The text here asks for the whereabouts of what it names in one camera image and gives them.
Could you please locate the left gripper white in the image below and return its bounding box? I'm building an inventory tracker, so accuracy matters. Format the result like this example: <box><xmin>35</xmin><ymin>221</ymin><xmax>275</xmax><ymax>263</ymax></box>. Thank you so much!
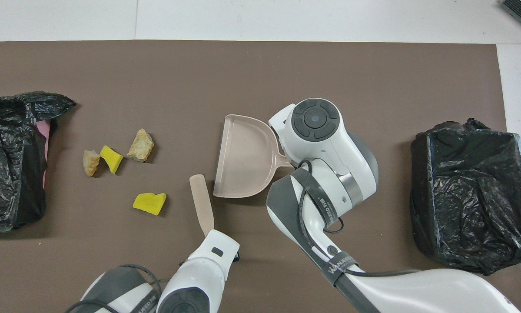
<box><xmin>189</xmin><ymin>230</ymin><xmax>240</xmax><ymax>279</ymax></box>

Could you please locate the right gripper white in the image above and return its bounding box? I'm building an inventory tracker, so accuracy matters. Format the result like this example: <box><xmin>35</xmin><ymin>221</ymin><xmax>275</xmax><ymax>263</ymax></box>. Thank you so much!
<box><xmin>269</xmin><ymin>103</ymin><xmax>295</xmax><ymax>147</ymax></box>

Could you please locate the beige plastic dustpan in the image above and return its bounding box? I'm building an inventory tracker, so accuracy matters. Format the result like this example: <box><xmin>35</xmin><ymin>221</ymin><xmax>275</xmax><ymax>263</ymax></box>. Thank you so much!
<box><xmin>212</xmin><ymin>114</ymin><xmax>295</xmax><ymax>199</ymax></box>

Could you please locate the beige brush with black bristles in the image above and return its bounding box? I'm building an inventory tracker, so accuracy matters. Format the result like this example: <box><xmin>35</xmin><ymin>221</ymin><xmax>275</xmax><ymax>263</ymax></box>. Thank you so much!
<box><xmin>189</xmin><ymin>174</ymin><xmax>216</xmax><ymax>237</ymax></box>

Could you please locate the yellow notched sponge piece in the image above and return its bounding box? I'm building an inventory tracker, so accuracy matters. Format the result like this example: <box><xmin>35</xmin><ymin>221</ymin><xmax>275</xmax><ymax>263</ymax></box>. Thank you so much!
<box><xmin>133</xmin><ymin>192</ymin><xmax>167</xmax><ymax>216</ymax></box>

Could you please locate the large beige bread piece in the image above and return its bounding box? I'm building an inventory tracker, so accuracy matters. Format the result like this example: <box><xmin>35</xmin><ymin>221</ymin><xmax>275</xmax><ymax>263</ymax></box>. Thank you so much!
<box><xmin>127</xmin><ymin>128</ymin><xmax>155</xmax><ymax>162</ymax></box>

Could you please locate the yellow wedge sponge piece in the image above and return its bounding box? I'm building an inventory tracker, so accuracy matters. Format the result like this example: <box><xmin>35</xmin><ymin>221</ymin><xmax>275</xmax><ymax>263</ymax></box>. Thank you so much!
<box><xmin>100</xmin><ymin>145</ymin><xmax>125</xmax><ymax>175</ymax></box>

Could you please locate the small tan bread piece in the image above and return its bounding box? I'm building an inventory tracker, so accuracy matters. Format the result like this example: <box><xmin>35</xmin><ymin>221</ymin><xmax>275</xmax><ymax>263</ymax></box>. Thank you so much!
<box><xmin>83</xmin><ymin>150</ymin><xmax>101</xmax><ymax>176</ymax></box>

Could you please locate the pink bin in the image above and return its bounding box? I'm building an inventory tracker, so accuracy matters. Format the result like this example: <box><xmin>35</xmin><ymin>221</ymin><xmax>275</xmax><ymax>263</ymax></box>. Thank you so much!
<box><xmin>35</xmin><ymin>120</ymin><xmax>51</xmax><ymax>190</ymax></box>

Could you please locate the black trash bag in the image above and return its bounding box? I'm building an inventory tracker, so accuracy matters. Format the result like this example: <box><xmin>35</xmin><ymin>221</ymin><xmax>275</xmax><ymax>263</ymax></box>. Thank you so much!
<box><xmin>0</xmin><ymin>91</ymin><xmax>77</xmax><ymax>233</ymax></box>
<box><xmin>410</xmin><ymin>117</ymin><xmax>521</xmax><ymax>276</ymax></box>

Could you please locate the brown table mat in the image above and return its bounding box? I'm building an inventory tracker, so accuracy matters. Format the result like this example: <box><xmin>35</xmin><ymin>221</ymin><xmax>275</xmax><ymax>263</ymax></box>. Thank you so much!
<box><xmin>0</xmin><ymin>40</ymin><xmax>521</xmax><ymax>313</ymax></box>

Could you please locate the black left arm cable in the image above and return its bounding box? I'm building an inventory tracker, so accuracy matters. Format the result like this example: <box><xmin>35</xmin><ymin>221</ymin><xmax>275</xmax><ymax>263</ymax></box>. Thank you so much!
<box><xmin>66</xmin><ymin>263</ymin><xmax>162</xmax><ymax>313</ymax></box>

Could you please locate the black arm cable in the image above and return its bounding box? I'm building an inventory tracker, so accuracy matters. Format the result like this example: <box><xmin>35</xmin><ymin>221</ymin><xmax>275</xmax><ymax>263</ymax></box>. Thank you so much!
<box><xmin>297</xmin><ymin>159</ymin><xmax>421</xmax><ymax>279</ymax></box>
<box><xmin>66</xmin><ymin>263</ymin><xmax>162</xmax><ymax>313</ymax></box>

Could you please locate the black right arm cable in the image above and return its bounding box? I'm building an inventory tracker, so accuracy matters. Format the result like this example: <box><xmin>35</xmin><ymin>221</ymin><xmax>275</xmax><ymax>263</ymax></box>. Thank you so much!
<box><xmin>297</xmin><ymin>159</ymin><xmax>421</xmax><ymax>279</ymax></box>

